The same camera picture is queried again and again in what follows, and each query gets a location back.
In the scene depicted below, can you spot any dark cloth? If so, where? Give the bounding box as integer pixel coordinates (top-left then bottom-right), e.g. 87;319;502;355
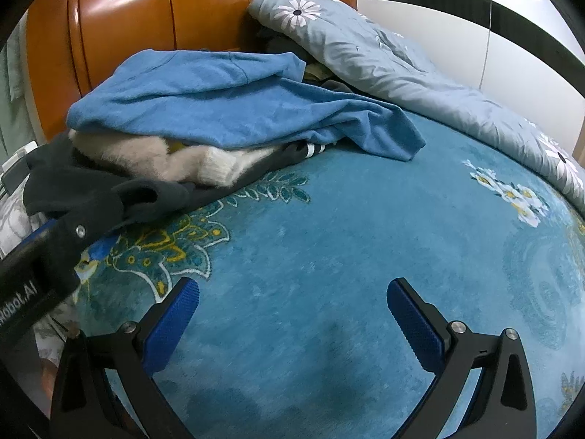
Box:
255;25;362;97

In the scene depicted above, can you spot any wooden headboard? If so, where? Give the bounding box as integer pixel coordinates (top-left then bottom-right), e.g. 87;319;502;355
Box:
25;0;358;145

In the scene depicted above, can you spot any cream fuzzy garment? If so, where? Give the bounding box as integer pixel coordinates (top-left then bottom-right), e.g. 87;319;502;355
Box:
68;129;275;188

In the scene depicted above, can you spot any pale green curtain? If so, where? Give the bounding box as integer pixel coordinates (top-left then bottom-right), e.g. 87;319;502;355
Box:
0;23;38;156

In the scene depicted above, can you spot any blue towel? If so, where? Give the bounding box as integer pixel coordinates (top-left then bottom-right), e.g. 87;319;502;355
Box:
66;49;427;162

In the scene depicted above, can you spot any dark grey garment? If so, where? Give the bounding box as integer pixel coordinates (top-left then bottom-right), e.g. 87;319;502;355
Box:
23;135;195;232

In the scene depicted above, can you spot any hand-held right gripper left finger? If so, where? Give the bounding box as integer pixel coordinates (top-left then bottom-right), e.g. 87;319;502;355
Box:
50;277;202;439

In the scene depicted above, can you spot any teal floral blanket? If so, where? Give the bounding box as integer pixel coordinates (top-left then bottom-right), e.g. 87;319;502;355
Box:
73;110;585;439

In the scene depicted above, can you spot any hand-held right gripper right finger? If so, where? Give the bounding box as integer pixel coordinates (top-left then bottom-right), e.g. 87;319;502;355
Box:
386;277;537;439

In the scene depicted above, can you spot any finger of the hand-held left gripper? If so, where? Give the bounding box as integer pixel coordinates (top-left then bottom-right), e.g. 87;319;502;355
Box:
20;201;138;291

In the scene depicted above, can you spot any grey floral quilt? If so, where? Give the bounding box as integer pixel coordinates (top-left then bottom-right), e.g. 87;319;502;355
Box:
248;0;585;211

